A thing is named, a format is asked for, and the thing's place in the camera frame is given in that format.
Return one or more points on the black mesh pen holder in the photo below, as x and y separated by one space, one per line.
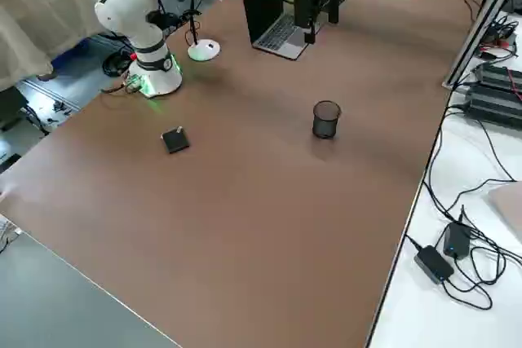
326 124

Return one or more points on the grey open laptop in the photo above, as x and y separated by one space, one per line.
263 10

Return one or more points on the white desk lamp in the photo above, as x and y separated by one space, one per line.
204 51

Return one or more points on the red and black clip leads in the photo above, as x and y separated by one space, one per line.
499 38

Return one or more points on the small black square case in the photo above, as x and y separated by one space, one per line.
176 142

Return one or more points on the silver closed laptop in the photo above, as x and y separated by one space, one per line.
507 205

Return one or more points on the black power adapter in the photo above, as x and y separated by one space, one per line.
456 240
434 264

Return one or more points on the aluminium frame post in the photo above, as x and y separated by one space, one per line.
477 26

